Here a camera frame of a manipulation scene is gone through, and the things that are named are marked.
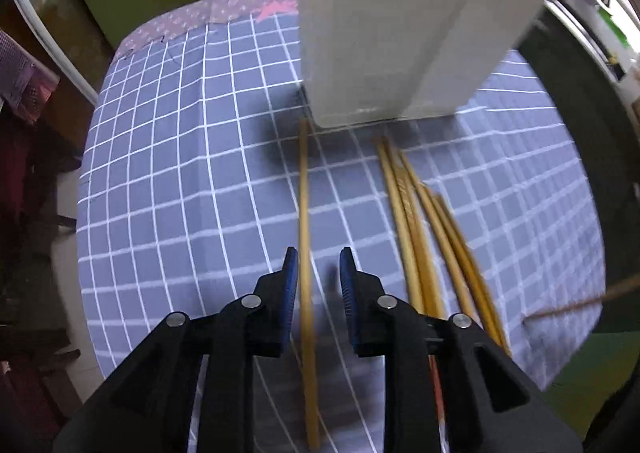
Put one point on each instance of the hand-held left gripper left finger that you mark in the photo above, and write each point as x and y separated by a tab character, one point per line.
290	293

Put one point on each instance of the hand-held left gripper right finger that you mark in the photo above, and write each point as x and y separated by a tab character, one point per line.
347	293

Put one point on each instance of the white utensil holder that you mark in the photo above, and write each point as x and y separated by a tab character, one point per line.
390	33

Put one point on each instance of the grey white-grid tablecloth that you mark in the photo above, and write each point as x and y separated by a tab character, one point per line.
175	183

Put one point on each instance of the dark wooden chair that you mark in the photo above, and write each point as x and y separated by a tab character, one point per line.
45	158

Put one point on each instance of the purple patterned cloth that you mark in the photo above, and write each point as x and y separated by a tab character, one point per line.
200	15

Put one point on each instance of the purple checkered cloth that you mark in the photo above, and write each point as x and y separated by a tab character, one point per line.
25	78

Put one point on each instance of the white green packet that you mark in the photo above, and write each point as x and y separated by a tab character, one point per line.
607	28

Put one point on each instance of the white door frame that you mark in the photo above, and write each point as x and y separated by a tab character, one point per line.
50	48

